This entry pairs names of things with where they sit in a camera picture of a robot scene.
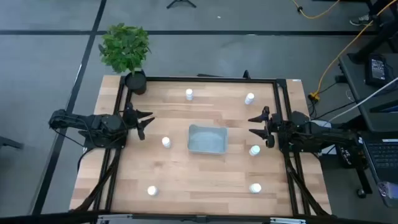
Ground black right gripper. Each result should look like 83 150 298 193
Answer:
248 105 281 149

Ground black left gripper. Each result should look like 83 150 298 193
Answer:
122 101 155 141

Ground black plant pot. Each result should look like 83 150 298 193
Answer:
124 70 148 96

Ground clear plastic tray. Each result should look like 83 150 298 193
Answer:
187 124 229 156

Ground green leafy plant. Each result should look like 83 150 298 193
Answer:
98 22 152 77

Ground black printed bag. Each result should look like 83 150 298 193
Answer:
335 142 363 169

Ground grey side desk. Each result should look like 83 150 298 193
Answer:
338 52 398 133

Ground black tripod legs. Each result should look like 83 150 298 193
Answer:
165 0 198 9

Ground dark laptop keyboard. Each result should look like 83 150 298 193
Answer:
361 136 398 185

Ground black power adapter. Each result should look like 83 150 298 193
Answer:
364 54 391 87

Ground black chair base leg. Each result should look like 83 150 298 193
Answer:
0 135 25 151

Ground black horizontal rig beam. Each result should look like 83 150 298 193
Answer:
0 210 398 224

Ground person's shoe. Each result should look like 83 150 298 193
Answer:
349 14 373 27

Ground black aluminium table frame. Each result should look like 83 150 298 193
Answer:
70 74 332 218

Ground white cable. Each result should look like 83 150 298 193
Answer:
328 77 398 123

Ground long yellow cable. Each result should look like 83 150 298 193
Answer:
308 0 398 102

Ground short yellow cable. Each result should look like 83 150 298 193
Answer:
291 0 340 20

